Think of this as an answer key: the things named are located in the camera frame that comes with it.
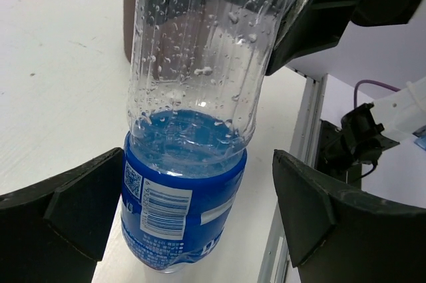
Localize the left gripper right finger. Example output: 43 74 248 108
271 148 426 283

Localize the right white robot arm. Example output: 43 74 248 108
267 0 425 141

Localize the brown cylindrical bin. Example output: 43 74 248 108
123 0 136 62

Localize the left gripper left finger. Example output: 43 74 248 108
1 147 124 282

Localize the blue label water bottle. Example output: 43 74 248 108
121 0 295 272

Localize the aluminium table rail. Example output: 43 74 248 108
258 71 328 282

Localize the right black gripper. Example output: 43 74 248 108
266 0 422 76

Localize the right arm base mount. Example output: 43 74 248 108
315 103 399 188

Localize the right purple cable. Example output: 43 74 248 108
352 79 402 108

